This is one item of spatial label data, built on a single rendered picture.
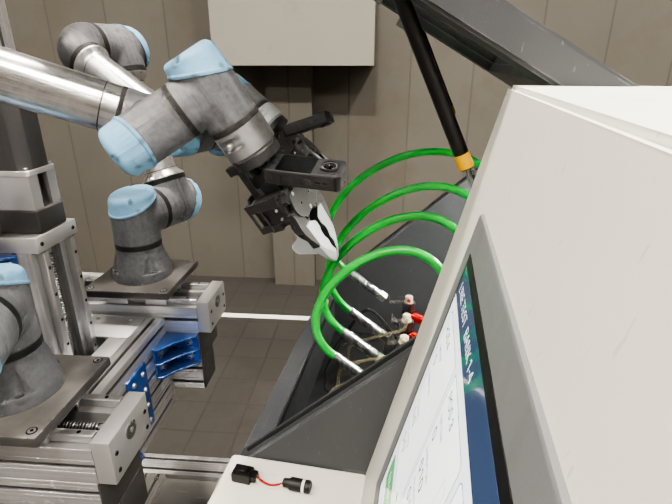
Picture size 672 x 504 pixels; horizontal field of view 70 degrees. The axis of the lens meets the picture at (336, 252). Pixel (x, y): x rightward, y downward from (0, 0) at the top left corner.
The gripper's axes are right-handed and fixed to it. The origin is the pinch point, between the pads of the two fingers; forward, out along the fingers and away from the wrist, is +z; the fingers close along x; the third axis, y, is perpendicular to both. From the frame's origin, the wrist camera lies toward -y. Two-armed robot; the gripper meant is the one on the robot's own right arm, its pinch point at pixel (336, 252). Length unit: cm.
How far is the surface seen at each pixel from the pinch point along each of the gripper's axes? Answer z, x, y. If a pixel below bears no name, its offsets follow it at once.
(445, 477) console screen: -9, 41, -28
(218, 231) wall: 76, -188, 224
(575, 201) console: -21, 34, -39
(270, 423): 23.3, 14.8, 23.5
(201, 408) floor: 96, -44, 155
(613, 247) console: -22, 39, -40
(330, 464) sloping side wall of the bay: 23.8, 22.2, 7.4
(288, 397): 25.8, 7.3, 24.6
